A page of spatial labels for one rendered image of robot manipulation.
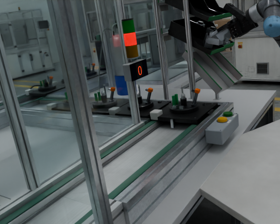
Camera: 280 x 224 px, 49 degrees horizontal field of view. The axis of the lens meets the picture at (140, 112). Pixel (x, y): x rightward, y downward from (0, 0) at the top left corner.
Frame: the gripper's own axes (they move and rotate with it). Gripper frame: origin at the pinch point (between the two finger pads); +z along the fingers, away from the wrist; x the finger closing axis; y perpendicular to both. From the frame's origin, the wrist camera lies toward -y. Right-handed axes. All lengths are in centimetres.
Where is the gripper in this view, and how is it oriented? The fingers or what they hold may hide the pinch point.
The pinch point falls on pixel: (215, 33)
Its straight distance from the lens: 160.5
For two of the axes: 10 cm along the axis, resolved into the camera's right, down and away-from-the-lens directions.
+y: 4.2, 9.1, -0.1
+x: 6.8, -3.1, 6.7
